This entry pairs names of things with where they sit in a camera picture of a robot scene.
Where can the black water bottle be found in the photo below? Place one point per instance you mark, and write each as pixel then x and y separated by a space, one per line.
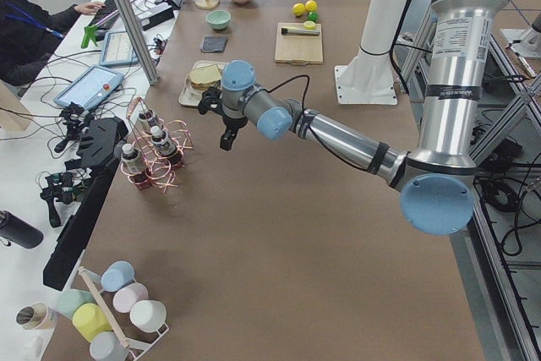
pixel 16 230

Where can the tea bottle three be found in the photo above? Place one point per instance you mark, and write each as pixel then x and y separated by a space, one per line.
pixel 148 119

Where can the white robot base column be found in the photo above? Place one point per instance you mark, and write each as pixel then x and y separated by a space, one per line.
pixel 368 78

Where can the mint green bowl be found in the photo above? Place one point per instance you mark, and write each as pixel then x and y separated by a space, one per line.
pixel 218 19

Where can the grey folded cloth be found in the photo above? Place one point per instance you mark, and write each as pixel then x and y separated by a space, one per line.
pixel 213 44

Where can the lemon half slice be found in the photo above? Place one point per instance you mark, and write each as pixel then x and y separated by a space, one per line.
pixel 309 25

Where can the blue teach pendant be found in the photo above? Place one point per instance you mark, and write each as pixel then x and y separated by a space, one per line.
pixel 91 88
pixel 117 50

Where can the green cup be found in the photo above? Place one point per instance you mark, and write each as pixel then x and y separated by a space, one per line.
pixel 70 300

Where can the yellow lemon near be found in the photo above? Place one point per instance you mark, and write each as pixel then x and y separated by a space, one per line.
pixel 298 9

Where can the grey cup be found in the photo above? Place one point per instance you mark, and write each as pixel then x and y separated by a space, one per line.
pixel 106 347

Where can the seated person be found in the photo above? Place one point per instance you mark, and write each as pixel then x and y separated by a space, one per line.
pixel 30 35

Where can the cream rabbit tray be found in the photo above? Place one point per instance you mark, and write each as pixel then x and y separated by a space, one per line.
pixel 188 96

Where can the blue cup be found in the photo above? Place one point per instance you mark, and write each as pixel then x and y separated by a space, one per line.
pixel 118 275

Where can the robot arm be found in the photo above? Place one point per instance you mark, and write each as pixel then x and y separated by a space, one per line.
pixel 435 179

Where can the paper cup with metal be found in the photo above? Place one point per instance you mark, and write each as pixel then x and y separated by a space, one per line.
pixel 37 316

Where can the blue teach pendant far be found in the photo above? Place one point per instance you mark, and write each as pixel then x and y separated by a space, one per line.
pixel 117 50

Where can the aluminium frame post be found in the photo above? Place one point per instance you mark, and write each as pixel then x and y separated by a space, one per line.
pixel 135 34

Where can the black camera stand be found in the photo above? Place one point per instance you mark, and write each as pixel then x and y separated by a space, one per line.
pixel 86 181

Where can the copper wire bottle rack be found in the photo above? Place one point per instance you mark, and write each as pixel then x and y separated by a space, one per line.
pixel 160 171

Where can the green lime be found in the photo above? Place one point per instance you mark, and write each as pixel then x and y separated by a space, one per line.
pixel 313 16

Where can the pink cup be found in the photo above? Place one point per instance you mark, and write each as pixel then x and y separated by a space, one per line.
pixel 126 297

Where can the bread slice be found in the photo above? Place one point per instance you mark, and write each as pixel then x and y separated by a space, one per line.
pixel 205 74

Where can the white round plate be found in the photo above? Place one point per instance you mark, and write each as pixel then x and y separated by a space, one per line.
pixel 204 77

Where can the yellow lemon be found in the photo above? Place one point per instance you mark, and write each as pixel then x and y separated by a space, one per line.
pixel 311 6
pixel 298 9

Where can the yellow lemon far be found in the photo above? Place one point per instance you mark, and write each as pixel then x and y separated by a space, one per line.
pixel 311 6

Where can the tea bottle one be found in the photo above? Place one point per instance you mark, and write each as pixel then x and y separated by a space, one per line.
pixel 133 162

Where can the tea bottle two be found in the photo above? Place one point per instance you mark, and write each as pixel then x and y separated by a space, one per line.
pixel 161 140

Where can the white cup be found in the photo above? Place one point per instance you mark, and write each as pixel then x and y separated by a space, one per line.
pixel 148 315

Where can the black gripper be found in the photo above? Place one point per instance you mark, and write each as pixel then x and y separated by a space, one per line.
pixel 233 123

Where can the blue teach pendant near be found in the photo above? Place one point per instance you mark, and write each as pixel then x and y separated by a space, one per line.
pixel 91 88

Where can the yellow cup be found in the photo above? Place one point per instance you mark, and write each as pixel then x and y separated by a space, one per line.
pixel 90 321

